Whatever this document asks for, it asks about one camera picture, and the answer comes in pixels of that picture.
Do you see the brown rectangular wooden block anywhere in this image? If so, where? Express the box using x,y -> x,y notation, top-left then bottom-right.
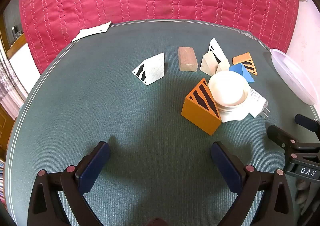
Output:
178,46 -> 198,72

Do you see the white lace cloth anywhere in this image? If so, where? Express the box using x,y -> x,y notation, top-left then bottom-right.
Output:
0,51 -> 28,121

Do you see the white power adapter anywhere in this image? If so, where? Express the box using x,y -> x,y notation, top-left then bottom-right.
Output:
246,87 -> 269,119

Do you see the large beige wooden wedge block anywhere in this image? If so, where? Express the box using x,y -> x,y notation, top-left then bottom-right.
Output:
200,51 -> 221,76

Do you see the tall white striped wedge block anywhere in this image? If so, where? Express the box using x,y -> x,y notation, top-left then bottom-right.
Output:
208,37 -> 228,64

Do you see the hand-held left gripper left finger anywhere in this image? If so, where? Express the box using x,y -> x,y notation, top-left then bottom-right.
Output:
27,141 -> 111,226

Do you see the white paper sheet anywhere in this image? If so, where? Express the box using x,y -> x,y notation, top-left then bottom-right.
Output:
72,21 -> 112,42

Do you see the small beige wooden wedge block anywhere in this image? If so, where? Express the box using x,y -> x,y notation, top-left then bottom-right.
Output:
216,57 -> 231,73

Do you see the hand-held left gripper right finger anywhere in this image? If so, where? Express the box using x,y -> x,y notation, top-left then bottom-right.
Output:
211,141 -> 297,226

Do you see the blue wedge block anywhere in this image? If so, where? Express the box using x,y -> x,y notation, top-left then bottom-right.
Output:
228,63 -> 255,83

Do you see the wide white striped wedge block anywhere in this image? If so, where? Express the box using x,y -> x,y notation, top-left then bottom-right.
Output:
132,52 -> 166,86

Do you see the large orange striped wedge block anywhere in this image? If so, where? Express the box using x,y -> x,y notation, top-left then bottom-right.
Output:
181,77 -> 222,136

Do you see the small orange striped wedge block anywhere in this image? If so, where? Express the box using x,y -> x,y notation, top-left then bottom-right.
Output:
232,52 -> 258,76

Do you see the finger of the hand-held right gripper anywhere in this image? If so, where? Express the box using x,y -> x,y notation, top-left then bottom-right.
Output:
266,124 -> 304,164
294,114 -> 320,132

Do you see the turned wooden post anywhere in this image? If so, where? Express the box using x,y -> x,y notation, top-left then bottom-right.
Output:
295,180 -> 313,207

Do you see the clear plastic container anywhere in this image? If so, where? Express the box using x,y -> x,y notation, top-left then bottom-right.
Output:
270,48 -> 317,105

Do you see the wooden furniture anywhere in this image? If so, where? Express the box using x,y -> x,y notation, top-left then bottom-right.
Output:
5,33 -> 27,59

